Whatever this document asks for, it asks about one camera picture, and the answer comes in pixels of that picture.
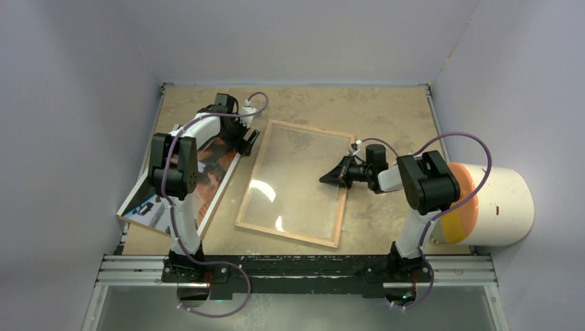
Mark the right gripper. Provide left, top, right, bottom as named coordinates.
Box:
left=319, top=153, right=373, bottom=189

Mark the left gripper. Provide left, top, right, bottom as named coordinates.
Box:
left=219, top=114, right=259, bottom=157

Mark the clear acrylic sheet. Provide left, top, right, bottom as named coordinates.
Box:
left=242, top=126, right=352, bottom=241

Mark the wooden picture frame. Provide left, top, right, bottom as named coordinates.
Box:
left=235, top=119, right=357, bottom=249

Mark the glossy photo print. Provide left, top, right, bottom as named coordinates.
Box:
left=117, top=137, right=240, bottom=237

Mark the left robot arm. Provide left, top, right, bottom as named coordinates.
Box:
left=147, top=93, right=267, bottom=282

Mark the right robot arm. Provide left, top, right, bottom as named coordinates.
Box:
left=319, top=144, right=460, bottom=281

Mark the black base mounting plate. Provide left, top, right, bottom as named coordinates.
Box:
left=161, top=254, right=431, bottom=301

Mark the white cylinder with orange face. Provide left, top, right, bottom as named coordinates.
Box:
left=431, top=167, right=535, bottom=246

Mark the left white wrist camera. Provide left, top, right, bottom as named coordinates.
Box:
left=238, top=99, right=258, bottom=129

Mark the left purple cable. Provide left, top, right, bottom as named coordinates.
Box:
left=161, top=91, right=270, bottom=319

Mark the aluminium rail frame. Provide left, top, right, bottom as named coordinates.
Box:
left=83, top=255, right=508, bottom=330

